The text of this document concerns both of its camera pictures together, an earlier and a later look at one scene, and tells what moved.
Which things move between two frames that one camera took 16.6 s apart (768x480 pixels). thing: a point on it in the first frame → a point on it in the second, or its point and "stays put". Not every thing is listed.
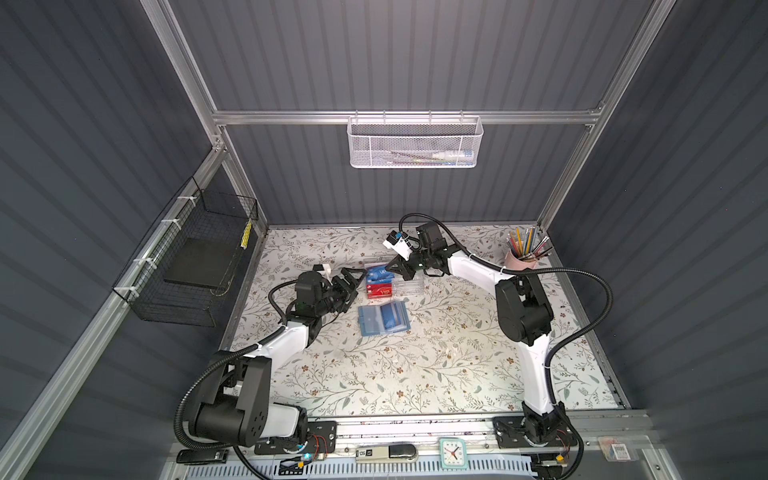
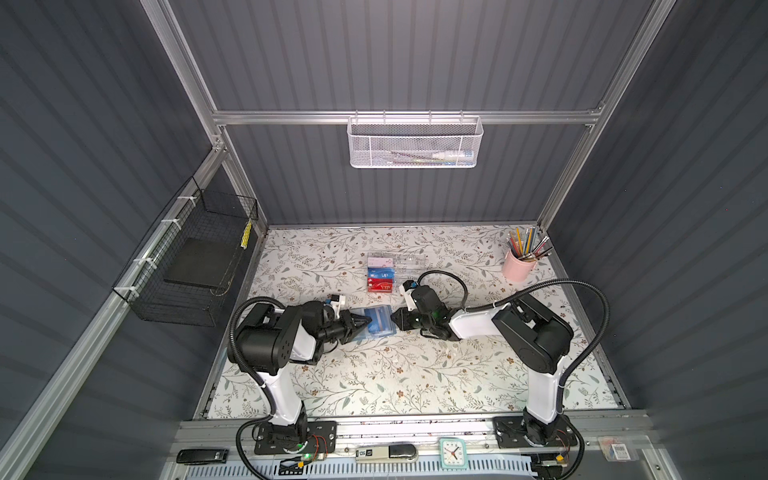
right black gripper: (401, 267) → (402, 315)
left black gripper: (345, 293) → (348, 328)
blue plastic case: (383, 319) stays put
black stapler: (203, 456) stays put
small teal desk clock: (453, 453) stays put
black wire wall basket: (184, 270) stays put
